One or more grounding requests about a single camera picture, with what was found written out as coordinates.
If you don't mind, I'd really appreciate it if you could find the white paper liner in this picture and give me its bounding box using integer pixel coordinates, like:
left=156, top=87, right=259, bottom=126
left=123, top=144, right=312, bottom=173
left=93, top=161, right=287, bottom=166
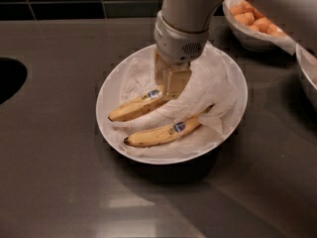
left=111, top=45, right=247, bottom=162

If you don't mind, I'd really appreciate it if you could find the orange round fruit pile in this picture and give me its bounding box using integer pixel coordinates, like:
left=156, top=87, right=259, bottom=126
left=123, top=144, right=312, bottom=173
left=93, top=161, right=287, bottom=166
left=230, top=0, right=285, bottom=37

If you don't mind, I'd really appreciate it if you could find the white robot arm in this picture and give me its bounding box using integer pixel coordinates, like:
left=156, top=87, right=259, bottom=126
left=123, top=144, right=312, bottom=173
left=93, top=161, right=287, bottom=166
left=155, top=0, right=317, bottom=100

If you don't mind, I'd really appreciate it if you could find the white paper in small bowl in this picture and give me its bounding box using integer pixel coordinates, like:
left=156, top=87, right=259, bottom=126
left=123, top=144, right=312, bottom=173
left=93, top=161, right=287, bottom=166
left=222, top=0, right=297, bottom=57

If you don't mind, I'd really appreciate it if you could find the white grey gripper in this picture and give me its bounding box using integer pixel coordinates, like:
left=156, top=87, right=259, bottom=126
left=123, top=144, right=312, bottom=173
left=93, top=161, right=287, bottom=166
left=154, top=12, right=209, bottom=101

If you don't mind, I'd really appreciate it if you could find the yellow banana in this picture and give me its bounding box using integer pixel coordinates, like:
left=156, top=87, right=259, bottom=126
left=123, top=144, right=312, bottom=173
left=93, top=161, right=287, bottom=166
left=124, top=105, right=213, bottom=148
left=108, top=86, right=165, bottom=122

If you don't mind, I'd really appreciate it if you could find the white bowl at right edge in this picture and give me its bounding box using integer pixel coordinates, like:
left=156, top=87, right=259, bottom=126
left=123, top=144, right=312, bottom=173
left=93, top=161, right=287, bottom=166
left=296, top=45, right=317, bottom=112

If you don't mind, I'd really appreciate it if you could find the dark sink opening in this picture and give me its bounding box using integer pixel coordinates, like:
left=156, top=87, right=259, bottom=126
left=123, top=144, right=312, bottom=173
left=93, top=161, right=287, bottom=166
left=0, top=58, right=28, bottom=104

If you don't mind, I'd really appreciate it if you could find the large white bowl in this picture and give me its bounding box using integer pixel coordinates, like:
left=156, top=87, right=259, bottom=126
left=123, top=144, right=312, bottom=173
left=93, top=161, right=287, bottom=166
left=96, top=45, right=248, bottom=165

